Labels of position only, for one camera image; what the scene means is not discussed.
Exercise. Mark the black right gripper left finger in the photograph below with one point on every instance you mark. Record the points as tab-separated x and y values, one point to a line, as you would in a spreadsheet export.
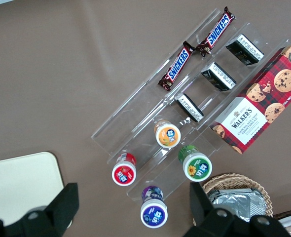
56	214

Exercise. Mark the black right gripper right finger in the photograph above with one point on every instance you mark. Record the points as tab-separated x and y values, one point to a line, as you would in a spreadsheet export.
209	224

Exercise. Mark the silver foil tray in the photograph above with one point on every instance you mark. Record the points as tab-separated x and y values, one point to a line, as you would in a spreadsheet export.
234	203

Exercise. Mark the cream white plastic tray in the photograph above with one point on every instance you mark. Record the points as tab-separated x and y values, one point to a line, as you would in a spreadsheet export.
19	180

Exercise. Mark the light tan wicker basket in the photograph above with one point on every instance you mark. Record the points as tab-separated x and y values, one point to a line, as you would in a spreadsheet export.
234	179

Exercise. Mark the purple gum jar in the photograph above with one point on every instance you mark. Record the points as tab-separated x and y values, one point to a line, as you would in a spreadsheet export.
153	213

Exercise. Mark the green gum jar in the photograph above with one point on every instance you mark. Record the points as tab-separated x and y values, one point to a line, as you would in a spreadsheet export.
196	168

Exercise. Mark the red gum jar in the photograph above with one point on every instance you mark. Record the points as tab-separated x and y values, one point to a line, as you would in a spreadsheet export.
123	174

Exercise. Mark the orange gum jar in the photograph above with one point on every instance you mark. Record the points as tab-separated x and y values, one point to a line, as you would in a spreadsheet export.
168	135

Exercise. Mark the black chocolate box white label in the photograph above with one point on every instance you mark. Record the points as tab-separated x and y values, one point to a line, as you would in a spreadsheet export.
218	77
244	50
190	108

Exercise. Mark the clear acrylic tiered display stand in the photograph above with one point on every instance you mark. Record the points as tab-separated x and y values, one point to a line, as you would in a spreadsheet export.
135	116

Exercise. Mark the red Walkers shortbread box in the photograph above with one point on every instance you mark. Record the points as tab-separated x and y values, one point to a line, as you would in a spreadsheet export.
259	103

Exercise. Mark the Snickers chocolate bar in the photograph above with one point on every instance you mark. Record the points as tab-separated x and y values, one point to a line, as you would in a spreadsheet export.
177	66
218	30

